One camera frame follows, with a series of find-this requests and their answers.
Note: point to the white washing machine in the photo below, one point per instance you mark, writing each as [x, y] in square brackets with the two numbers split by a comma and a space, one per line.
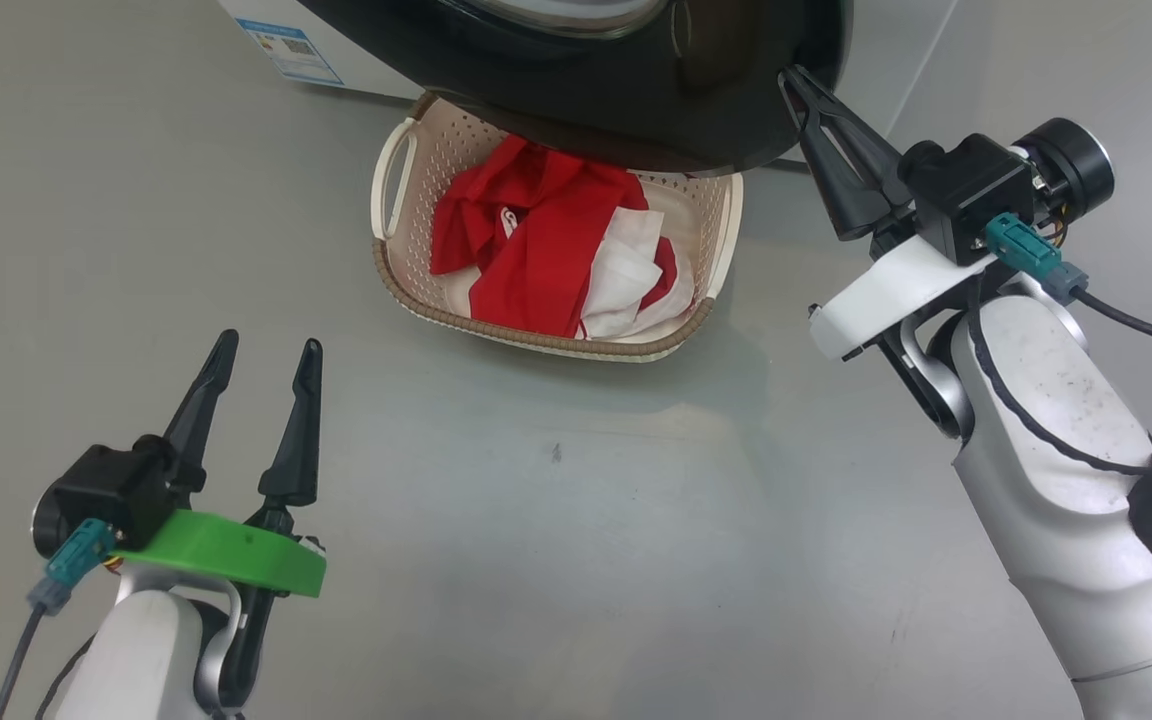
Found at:
[886, 60]

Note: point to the cream perforated laundry basket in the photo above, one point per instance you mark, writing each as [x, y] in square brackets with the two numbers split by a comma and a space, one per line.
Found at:
[401, 265]

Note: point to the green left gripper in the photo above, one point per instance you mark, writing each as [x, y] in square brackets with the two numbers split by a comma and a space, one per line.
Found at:
[236, 550]

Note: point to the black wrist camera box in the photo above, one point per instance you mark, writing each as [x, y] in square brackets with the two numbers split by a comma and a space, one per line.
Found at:
[116, 490]
[966, 190]

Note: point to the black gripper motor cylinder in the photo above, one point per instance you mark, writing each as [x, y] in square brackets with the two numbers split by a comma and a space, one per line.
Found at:
[44, 525]
[1071, 165]

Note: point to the red garment with striped collar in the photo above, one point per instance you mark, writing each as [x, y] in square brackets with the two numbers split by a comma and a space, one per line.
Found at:
[536, 260]

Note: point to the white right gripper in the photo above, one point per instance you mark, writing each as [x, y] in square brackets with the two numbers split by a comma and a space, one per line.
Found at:
[886, 300]

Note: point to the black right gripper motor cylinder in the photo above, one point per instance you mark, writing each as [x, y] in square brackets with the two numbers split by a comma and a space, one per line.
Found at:
[1071, 165]

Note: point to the blue energy label sticker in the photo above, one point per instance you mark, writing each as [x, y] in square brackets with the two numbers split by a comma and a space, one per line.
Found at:
[291, 50]

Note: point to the clear door glass bowl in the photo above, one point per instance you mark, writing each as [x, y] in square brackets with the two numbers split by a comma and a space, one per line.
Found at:
[556, 15]

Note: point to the black round washing machine door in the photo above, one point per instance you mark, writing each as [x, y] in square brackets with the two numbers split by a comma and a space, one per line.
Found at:
[586, 100]

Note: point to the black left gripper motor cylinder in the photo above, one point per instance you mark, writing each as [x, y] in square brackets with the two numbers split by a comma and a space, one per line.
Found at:
[44, 525]

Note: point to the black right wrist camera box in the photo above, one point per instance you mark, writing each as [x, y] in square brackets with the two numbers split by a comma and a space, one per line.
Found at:
[966, 190]

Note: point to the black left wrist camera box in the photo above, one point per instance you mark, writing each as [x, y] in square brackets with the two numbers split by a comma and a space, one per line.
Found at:
[116, 490]

